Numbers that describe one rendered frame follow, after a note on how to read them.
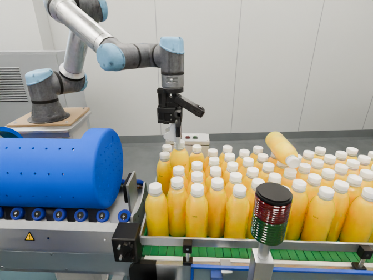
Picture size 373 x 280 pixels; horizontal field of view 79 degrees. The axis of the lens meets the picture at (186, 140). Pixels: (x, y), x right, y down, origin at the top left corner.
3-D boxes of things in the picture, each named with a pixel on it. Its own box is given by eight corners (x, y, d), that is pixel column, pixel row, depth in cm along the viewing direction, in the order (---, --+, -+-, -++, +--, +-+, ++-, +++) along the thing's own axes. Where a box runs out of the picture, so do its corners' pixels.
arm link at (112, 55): (25, -30, 75) (114, 45, 59) (59, -23, 83) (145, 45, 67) (28, 8, 82) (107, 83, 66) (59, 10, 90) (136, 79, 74)
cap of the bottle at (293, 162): (293, 153, 75) (295, 156, 73) (300, 161, 76) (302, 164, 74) (283, 160, 76) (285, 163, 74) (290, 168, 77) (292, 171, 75)
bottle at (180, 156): (169, 187, 93) (166, 143, 85) (184, 182, 96) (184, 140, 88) (176, 196, 87) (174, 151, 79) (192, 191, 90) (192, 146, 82)
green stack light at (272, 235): (246, 221, 48) (249, 201, 46) (277, 221, 48) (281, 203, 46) (253, 245, 42) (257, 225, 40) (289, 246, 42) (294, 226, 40)
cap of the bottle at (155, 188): (161, 186, 72) (161, 181, 71) (162, 193, 68) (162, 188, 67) (148, 187, 71) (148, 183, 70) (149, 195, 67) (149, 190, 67)
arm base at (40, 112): (44, 112, 123) (40, 94, 119) (71, 113, 122) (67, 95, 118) (24, 121, 109) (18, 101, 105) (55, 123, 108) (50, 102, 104)
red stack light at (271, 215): (249, 201, 46) (251, 185, 44) (281, 202, 46) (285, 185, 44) (257, 224, 40) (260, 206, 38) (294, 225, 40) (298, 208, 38)
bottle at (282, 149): (275, 127, 91) (295, 147, 73) (286, 139, 93) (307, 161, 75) (261, 139, 93) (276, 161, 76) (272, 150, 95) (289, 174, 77)
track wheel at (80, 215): (77, 208, 80) (74, 208, 78) (89, 208, 80) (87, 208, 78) (75, 221, 79) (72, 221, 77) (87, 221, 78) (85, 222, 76)
